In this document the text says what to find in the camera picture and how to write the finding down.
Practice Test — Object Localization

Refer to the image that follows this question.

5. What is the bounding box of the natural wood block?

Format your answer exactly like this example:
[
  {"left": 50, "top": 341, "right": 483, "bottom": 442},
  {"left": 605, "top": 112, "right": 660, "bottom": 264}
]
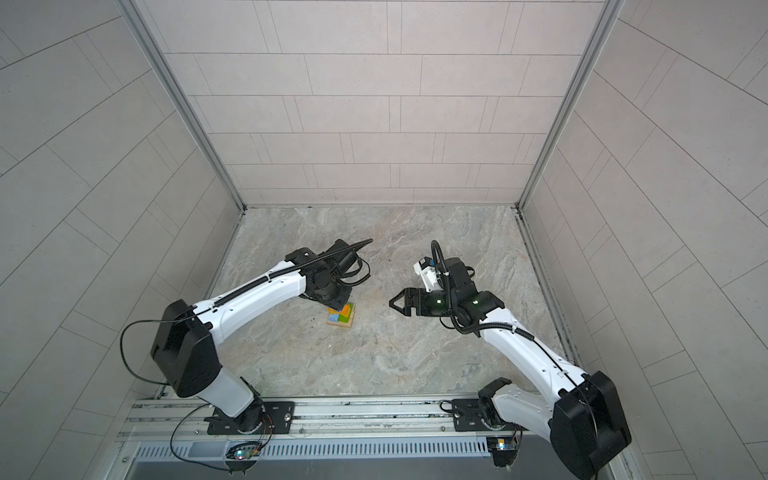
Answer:
[{"left": 327, "top": 303, "right": 355, "bottom": 328}]

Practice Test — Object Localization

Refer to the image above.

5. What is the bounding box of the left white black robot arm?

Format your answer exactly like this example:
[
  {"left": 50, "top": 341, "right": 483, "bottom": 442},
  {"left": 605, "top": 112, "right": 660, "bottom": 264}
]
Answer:
[{"left": 150, "top": 239, "right": 372, "bottom": 434}]

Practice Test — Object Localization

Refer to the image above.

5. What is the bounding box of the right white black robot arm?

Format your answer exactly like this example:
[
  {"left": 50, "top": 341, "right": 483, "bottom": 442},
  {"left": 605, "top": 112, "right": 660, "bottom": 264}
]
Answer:
[{"left": 398, "top": 241, "right": 632, "bottom": 479}]

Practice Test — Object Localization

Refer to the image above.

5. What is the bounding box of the right circuit board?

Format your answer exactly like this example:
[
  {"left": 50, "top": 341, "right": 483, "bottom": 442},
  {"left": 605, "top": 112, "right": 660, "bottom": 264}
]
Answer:
[{"left": 486, "top": 436, "right": 520, "bottom": 468}]

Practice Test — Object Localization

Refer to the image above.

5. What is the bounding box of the left green circuit board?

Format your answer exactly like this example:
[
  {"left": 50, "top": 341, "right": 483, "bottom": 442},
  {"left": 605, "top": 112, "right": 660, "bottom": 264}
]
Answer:
[{"left": 225, "top": 441, "right": 264, "bottom": 462}]

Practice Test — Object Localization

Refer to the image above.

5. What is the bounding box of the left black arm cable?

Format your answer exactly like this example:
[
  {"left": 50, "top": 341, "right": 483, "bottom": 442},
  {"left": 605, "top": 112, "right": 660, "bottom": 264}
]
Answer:
[{"left": 118, "top": 238, "right": 374, "bottom": 472}]

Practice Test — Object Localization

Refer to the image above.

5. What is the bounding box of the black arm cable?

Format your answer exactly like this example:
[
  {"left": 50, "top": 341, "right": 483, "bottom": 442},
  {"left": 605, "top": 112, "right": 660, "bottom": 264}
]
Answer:
[
  {"left": 118, "top": 238, "right": 374, "bottom": 472},
  {"left": 430, "top": 239, "right": 601, "bottom": 469}
]

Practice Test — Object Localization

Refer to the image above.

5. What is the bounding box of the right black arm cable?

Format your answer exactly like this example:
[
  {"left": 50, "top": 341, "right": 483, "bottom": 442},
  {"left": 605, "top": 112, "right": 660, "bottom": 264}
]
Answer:
[{"left": 430, "top": 239, "right": 601, "bottom": 469}]

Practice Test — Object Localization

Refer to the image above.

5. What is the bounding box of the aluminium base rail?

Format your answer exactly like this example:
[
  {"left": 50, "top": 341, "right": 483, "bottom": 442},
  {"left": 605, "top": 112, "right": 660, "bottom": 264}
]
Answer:
[{"left": 116, "top": 392, "right": 628, "bottom": 445}]

